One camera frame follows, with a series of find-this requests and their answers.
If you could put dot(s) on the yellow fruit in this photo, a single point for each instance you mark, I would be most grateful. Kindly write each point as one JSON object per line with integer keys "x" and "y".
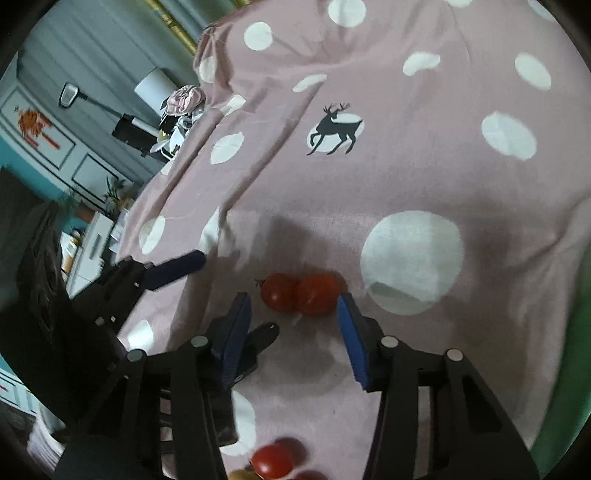
{"x": 242, "y": 475}

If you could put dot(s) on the pink crumpled cloth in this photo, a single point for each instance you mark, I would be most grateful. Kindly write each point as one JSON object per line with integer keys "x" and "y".
{"x": 184, "y": 99}

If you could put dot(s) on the pink polka dot deer blanket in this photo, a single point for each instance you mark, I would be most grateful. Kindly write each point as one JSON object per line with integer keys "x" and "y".
{"x": 415, "y": 161}

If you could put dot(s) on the black and white clothes pile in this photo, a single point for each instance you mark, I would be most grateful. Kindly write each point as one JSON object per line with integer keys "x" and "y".
{"x": 178, "y": 134}

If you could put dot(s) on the red tomato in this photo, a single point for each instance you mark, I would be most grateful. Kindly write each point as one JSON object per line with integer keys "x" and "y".
{"x": 298, "y": 447}
{"x": 278, "y": 293}
{"x": 272, "y": 461}
{"x": 318, "y": 295}

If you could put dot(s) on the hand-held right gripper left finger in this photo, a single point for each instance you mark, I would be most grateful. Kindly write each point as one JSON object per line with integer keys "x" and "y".
{"x": 235, "y": 341}

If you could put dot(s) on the black box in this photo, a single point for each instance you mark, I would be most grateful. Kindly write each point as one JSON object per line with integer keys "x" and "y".
{"x": 131, "y": 131}

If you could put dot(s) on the orange figure sticker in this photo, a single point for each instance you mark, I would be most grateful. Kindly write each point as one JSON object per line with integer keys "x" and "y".
{"x": 32, "y": 124}

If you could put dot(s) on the white cylindrical container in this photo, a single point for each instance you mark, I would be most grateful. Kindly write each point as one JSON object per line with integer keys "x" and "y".
{"x": 154, "y": 87}

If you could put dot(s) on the white drawer unit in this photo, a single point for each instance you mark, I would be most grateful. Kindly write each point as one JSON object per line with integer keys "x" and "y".
{"x": 92, "y": 240}

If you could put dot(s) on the small potted plant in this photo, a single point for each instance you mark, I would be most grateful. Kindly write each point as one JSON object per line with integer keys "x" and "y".
{"x": 115, "y": 191}

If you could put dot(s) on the green plastic basin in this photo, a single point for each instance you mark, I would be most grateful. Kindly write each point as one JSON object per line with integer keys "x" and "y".
{"x": 563, "y": 415}

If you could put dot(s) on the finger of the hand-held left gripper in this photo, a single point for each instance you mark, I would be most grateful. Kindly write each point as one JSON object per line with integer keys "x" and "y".
{"x": 178, "y": 268}
{"x": 261, "y": 339}

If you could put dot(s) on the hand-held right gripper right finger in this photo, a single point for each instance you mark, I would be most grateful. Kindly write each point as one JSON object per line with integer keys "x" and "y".
{"x": 353, "y": 341}

